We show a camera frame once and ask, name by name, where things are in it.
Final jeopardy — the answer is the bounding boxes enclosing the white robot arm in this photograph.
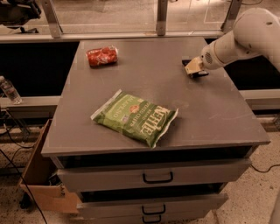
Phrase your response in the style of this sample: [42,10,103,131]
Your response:
[185,8,280,77]

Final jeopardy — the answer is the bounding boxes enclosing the green jalapeno chip bag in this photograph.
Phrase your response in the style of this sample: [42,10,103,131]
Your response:
[90,89,179,148]

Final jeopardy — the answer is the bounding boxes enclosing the black office chair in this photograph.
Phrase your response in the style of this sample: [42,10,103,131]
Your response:
[0,0,41,33]

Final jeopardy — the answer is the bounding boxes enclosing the brown cardboard box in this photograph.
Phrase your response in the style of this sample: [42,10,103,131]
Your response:
[19,120,80,214]

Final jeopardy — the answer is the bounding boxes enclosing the dark blue rxbar blueberry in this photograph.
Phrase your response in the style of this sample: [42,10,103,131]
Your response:
[182,59,208,79]

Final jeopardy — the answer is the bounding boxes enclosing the red crushed soda can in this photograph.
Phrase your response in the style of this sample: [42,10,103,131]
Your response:
[86,45,118,67]

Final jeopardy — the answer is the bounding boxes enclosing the black floor cable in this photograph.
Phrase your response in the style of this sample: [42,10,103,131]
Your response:
[0,110,48,224]
[250,164,280,174]

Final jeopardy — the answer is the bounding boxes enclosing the black floor cable right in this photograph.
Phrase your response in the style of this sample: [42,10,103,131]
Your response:
[250,164,280,174]

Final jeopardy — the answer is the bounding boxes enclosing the clear plastic water bottle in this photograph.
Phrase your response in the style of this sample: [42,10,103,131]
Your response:
[0,76,22,104]

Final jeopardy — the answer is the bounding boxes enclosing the grey drawer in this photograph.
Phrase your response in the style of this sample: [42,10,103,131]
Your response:
[77,194,228,219]
[58,158,251,193]
[89,212,207,224]

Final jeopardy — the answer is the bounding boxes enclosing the middle grey drawer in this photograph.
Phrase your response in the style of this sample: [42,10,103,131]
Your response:
[77,194,228,219]

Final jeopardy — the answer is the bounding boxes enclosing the black floor cable left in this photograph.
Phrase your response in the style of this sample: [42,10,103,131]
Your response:
[0,110,48,224]

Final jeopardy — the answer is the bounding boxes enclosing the grey drawer cabinet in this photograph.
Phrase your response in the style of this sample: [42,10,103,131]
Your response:
[41,36,271,224]

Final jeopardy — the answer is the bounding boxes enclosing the top grey drawer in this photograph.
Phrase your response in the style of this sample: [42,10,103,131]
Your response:
[58,158,251,193]

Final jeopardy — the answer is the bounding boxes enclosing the metal window frame rail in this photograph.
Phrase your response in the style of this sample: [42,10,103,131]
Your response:
[1,0,242,43]

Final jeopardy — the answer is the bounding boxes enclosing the bottom grey drawer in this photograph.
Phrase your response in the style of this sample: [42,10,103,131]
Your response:
[89,212,207,224]

